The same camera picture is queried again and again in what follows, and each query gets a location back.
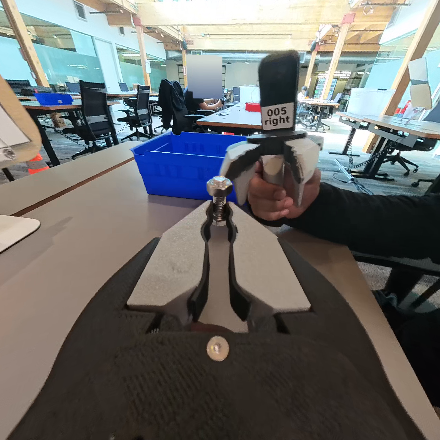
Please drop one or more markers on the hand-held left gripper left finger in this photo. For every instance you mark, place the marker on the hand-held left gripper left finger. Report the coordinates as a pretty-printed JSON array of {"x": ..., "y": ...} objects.
[{"x": 161, "y": 271}]

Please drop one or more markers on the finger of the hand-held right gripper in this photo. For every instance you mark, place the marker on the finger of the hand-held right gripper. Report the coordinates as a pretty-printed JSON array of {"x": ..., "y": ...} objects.
[
  {"x": 307, "y": 151},
  {"x": 233, "y": 154}
]

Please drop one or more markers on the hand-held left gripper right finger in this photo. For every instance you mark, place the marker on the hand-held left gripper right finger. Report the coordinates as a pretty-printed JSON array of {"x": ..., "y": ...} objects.
[{"x": 271, "y": 271}]

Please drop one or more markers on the steel hex nut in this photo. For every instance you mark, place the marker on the steel hex nut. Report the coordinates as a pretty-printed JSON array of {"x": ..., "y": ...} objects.
[{"x": 213, "y": 189}]

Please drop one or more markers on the steel hex bolt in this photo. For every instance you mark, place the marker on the steel hex bolt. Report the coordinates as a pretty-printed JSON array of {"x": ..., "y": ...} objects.
[{"x": 218, "y": 206}]

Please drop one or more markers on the blue plastic bin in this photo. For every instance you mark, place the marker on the blue plastic bin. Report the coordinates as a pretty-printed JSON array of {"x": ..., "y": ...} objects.
[
  {"x": 178, "y": 172},
  {"x": 51, "y": 99}
]

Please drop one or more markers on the person's right forearm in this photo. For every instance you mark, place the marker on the person's right forearm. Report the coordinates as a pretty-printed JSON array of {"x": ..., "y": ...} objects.
[{"x": 371, "y": 220}]

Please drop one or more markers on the person's right hand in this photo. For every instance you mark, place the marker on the person's right hand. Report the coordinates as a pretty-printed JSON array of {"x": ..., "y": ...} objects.
[{"x": 271, "y": 202}]

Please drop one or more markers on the wooden edged office desk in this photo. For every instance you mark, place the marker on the wooden edged office desk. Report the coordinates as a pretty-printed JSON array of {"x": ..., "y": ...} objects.
[
  {"x": 395, "y": 122},
  {"x": 233, "y": 120},
  {"x": 44, "y": 106}
]

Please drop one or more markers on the red plastic bin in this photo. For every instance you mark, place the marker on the red plastic bin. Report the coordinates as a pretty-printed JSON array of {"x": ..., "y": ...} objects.
[{"x": 252, "y": 107}]

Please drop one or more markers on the white storage box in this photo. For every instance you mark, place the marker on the white storage box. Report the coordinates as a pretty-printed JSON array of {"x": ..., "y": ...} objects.
[{"x": 371, "y": 101}]

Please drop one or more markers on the black jacket on chair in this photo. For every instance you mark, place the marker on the black jacket on chair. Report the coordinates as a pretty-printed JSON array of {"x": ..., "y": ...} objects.
[{"x": 172, "y": 99}]

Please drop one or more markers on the black mesh office chair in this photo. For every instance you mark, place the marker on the black mesh office chair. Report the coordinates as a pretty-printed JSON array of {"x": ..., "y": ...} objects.
[{"x": 395, "y": 259}]

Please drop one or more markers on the wooden display board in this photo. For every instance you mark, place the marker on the wooden display board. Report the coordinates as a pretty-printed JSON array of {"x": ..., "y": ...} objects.
[
  {"x": 419, "y": 72},
  {"x": 17, "y": 111}
]

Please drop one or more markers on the orange traffic cone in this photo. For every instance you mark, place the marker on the orange traffic cone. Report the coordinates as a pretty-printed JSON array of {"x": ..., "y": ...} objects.
[{"x": 37, "y": 165}]

